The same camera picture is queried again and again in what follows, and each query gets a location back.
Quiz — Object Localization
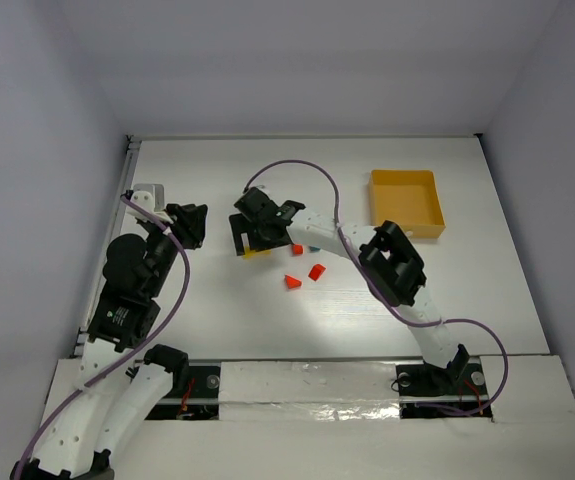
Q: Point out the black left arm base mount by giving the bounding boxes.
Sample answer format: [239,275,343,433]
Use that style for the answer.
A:
[173,363,221,401]

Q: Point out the red triangle block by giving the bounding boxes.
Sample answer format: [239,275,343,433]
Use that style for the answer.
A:
[284,275,302,290]

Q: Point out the yellow arch block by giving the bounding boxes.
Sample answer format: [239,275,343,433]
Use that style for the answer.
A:
[243,246,271,259]

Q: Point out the yellow plastic tray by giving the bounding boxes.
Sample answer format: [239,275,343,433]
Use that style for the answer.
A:
[368,170,446,240]

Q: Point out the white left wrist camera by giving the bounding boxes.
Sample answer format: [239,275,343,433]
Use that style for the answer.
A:
[125,183,168,221]

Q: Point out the white foam base board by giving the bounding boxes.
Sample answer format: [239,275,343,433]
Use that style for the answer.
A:
[46,355,575,480]

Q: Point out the red wedge block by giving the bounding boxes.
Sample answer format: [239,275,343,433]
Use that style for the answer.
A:
[308,264,326,281]

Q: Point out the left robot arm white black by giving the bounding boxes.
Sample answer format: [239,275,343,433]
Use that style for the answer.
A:
[10,191,208,479]

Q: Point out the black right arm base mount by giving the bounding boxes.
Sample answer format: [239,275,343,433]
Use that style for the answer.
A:
[395,363,488,399]

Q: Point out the aluminium rail left edge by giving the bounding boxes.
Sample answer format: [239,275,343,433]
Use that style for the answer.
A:
[69,135,142,358]

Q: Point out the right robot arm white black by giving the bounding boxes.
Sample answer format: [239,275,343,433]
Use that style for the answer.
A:
[229,187,469,397]

